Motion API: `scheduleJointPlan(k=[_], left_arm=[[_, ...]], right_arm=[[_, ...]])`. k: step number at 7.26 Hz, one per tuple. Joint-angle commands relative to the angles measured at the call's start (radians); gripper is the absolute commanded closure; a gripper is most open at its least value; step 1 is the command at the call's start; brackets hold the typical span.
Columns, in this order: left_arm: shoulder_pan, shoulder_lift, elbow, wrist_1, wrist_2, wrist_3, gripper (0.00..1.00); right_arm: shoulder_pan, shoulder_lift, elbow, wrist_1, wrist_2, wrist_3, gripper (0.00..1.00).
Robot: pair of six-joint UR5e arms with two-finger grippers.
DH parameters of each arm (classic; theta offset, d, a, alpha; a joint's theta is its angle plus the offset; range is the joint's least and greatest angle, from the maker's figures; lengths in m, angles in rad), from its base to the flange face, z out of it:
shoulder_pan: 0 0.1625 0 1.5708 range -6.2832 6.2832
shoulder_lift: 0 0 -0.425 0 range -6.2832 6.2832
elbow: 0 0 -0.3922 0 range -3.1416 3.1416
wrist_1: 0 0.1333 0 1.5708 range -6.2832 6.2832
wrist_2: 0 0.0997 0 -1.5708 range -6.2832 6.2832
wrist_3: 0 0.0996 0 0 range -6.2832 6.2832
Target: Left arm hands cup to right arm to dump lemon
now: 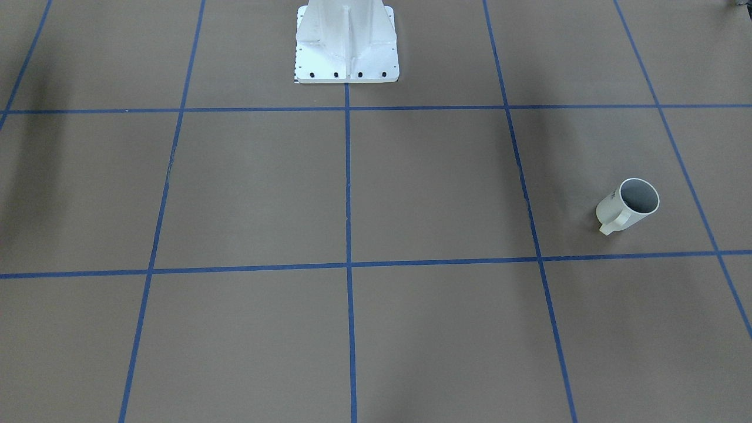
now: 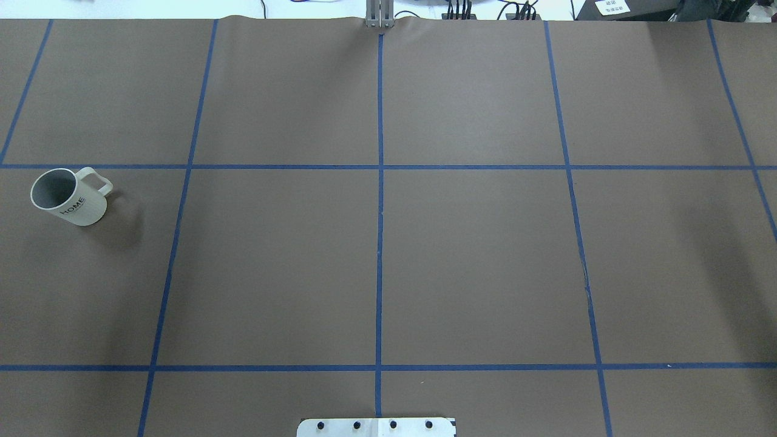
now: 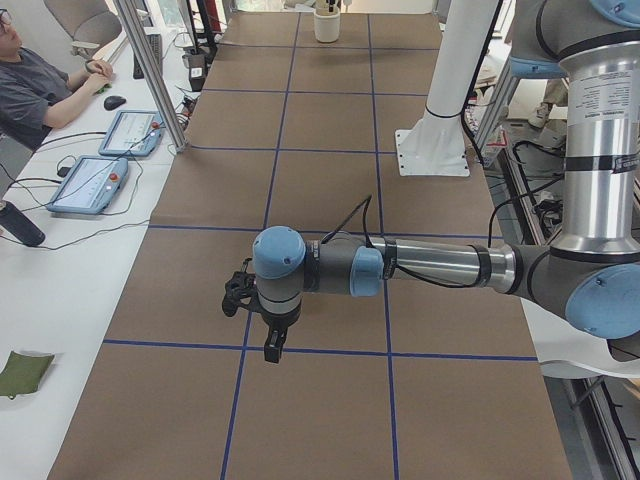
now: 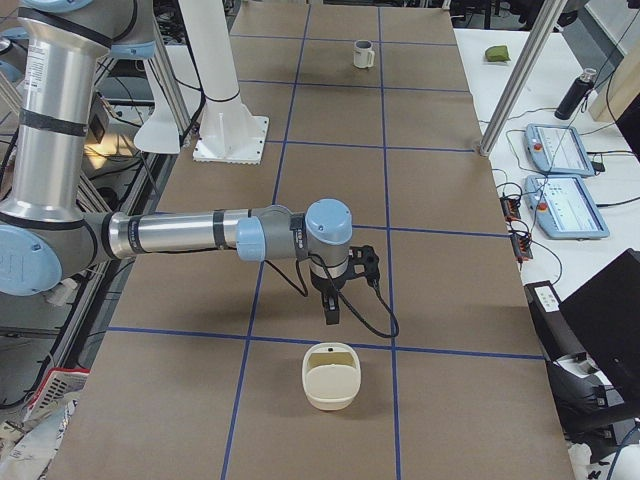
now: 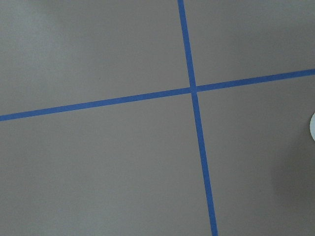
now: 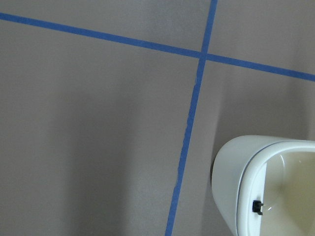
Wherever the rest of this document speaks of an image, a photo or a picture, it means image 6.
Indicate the cream plastic basket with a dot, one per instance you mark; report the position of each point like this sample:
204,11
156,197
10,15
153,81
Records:
265,186

